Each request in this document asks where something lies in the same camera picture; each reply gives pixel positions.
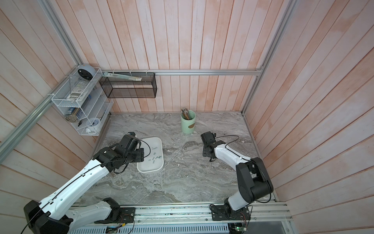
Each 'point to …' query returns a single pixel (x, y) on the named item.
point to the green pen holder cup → (188, 126)
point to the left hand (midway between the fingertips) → (137, 155)
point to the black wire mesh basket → (119, 87)
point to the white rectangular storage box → (147, 166)
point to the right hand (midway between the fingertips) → (210, 150)
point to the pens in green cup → (185, 113)
